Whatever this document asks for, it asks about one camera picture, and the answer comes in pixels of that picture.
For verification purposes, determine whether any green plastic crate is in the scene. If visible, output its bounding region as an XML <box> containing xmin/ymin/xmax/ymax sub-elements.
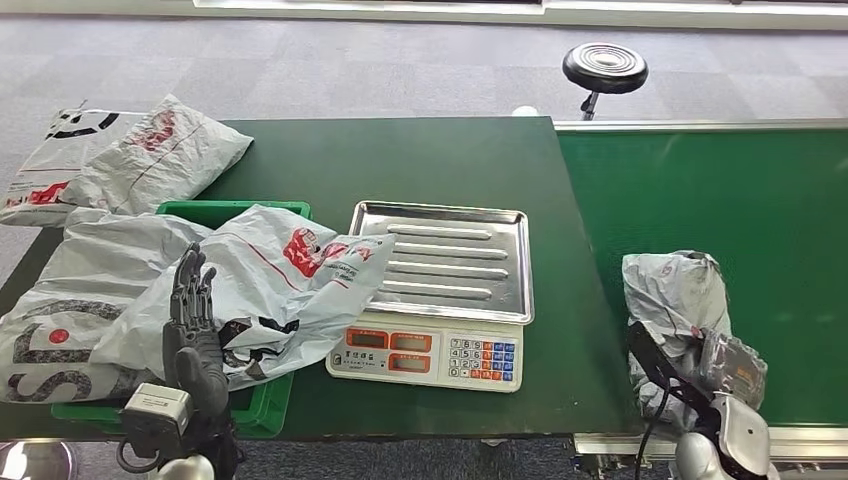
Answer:
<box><xmin>51</xmin><ymin>199</ymin><xmax>313</xmax><ymax>440</ymax></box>

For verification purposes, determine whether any white scale with steel tray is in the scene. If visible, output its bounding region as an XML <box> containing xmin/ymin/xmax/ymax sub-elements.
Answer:
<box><xmin>325</xmin><ymin>200</ymin><xmax>535</xmax><ymax>394</ymax></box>

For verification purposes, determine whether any chrome round base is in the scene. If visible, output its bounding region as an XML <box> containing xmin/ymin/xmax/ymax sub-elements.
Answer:
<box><xmin>0</xmin><ymin>440</ymin><xmax>77</xmax><ymax>480</ymax></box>

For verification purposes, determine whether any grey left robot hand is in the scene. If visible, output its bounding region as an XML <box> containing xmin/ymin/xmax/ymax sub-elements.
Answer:
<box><xmin>162</xmin><ymin>241</ymin><xmax>230</xmax><ymax>419</ymax></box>

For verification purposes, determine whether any green conveyor belt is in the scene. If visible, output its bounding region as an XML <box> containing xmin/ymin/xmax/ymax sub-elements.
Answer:
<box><xmin>553</xmin><ymin>119</ymin><xmax>848</xmax><ymax>480</ymax></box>

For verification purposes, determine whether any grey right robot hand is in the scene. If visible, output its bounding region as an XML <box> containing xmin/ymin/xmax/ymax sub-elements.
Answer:
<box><xmin>696</xmin><ymin>327</ymin><xmax>770</xmax><ymax>409</ymax></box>

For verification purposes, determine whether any white parcel red black print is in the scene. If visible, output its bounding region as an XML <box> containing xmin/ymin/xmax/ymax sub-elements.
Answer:
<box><xmin>89</xmin><ymin>203</ymin><xmax>397</xmax><ymax>392</ymax></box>

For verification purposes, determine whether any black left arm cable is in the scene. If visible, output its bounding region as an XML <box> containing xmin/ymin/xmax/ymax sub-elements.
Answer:
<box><xmin>115</xmin><ymin>437</ymin><xmax>167</xmax><ymax>475</ymax></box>

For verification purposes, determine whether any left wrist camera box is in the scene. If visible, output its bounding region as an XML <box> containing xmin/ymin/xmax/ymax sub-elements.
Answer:
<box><xmin>121</xmin><ymin>382</ymin><xmax>195</xmax><ymax>458</ymax></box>

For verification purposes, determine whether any flat white bag black arc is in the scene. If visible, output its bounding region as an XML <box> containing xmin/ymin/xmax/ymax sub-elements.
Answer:
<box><xmin>0</xmin><ymin>109</ymin><xmax>150</xmax><ymax>229</ymax></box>

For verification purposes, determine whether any grey parcel with large letters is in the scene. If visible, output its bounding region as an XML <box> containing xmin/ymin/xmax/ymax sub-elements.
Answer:
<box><xmin>0</xmin><ymin>207</ymin><xmax>217</xmax><ymax>405</ymax></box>

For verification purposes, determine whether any black round stool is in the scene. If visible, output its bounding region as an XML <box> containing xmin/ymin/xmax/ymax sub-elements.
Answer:
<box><xmin>563</xmin><ymin>42</ymin><xmax>651</xmax><ymax>123</ymax></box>

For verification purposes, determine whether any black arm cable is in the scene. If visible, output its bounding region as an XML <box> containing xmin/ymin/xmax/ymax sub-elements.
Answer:
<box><xmin>632</xmin><ymin>387</ymin><xmax>674</xmax><ymax>480</ymax></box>
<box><xmin>115</xmin><ymin>437</ymin><xmax>167</xmax><ymax>475</ymax></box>

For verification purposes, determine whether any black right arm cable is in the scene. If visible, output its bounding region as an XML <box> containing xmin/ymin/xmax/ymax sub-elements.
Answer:
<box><xmin>632</xmin><ymin>387</ymin><xmax>674</xmax><ymax>480</ymax></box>

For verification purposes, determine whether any crumpled grey parcel red print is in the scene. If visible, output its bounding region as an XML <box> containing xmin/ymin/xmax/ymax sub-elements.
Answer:
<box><xmin>59</xmin><ymin>93</ymin><xmax>255</xmax><ymax>217</ymax></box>

